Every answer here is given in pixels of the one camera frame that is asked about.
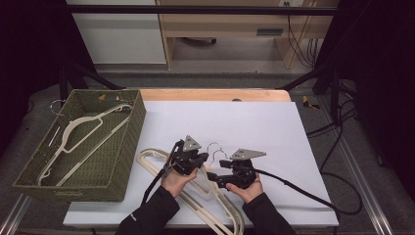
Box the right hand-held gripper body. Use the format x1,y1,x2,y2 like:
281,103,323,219
215,148,267,191

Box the black cables under desk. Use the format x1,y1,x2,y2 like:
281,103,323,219
286,1,320,69

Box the person's right hand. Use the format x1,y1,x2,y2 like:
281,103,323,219
225,172,264,204

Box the aluminium floor rail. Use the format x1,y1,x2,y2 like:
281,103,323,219
317,97,395,235
0,194,32,235

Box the green woven basket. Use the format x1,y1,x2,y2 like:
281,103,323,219
12,88,147,203

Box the black curtain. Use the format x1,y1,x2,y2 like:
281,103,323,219
317,0,415,200
0,0,97,155

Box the black frame strut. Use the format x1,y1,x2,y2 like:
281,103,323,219
59,62,125,99
280,63,341,121

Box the light wooden desk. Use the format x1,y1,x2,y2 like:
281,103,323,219
156,0,341,71

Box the white paper sheet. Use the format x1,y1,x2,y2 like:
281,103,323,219
63,100,340,228

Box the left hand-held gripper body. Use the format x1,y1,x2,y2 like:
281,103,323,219
168,134,203,176

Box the black floor cables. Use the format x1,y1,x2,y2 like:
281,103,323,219
306,97,359,140

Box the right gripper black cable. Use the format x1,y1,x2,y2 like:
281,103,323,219
254,167,364,216

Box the black metal crossbar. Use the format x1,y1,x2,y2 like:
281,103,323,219
65,4,341,17

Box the person's left hand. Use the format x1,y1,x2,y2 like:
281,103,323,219
161,167,199,198

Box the yellow and black floor marker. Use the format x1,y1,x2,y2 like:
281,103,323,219
301,95,321,111

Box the white cabinet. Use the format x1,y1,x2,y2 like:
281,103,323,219
66,0,167,66

